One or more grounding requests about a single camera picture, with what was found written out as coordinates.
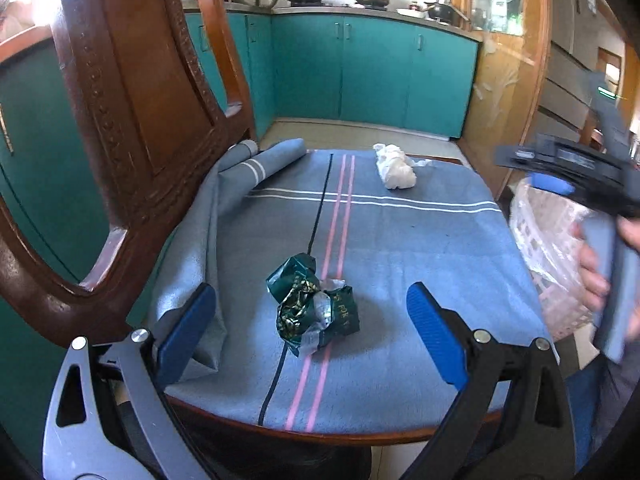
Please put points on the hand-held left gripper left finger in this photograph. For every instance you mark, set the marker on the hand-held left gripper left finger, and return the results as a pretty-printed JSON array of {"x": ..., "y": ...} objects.
[{"x": 185, "y": 330}]

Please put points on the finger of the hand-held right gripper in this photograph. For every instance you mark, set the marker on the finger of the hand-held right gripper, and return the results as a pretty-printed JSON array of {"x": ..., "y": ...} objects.
[
  {"x": 540, "y": 157},
  {"x": 552, "y": 184}
]

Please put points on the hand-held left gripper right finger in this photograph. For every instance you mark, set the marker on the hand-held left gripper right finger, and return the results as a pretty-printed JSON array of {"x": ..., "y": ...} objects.
[{"x": 435, "y": 330}]

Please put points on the pink plastic basket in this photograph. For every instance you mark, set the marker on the pink plastic basket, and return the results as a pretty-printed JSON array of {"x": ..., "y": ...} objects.
[{"x": 545, "y": 240}]

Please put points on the dark green wrapper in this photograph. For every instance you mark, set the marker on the dark green wrapper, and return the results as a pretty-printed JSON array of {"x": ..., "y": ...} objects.
[{"x": 300, "y": 305}]

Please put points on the person's right hand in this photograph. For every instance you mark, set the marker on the person's right hand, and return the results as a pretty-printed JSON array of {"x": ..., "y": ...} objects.
[{"x": 592, "y": 270}]

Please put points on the blue striped cloth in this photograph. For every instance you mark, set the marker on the blue striped cloth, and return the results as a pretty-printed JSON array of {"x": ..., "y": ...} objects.
[{"x": 400, "y": 260}]

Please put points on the person's blue trousers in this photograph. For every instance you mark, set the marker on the person's blue trousers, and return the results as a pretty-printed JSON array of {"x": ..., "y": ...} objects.
[{"x": 595, "y": 410}]

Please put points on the grey refrigerator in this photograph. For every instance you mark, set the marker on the grey refrigerator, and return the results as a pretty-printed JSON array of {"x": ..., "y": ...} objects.
[{"x": 570, "y": 60}]

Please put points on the round wooden table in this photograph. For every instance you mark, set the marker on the round wooden table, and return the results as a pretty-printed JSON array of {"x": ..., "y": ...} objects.
[{"x": 350, "y": 435}]

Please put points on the crumpled white tissue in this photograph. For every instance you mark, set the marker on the crumpled white tissue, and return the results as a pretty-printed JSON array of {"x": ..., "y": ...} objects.
[{"x": 397, "y": 170}]

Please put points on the black frying pan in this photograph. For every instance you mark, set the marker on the black frying pan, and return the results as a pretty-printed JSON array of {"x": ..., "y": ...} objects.
[{"x": 442, "y": 10}]

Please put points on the carved wooden chair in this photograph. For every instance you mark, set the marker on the carved wooden chair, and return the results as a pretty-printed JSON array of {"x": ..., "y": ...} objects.
[{"x": 140, "y": 85}]

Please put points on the grey kitchen countertop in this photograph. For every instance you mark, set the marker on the grey kitchen countertop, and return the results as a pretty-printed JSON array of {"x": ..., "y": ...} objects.
[{"x": 325, "y": 10}]

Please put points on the wooden door frame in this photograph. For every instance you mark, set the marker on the wooden door frame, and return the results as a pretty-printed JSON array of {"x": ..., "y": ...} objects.
[{"x": 500, "y": 110}]

